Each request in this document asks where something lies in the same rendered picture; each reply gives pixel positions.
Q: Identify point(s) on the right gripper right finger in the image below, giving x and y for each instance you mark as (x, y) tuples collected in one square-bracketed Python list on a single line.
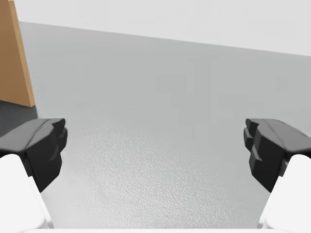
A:
[(269, 155)]

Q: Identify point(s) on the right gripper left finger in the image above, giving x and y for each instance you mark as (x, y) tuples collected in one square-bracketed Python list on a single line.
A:
[(36, 155)]

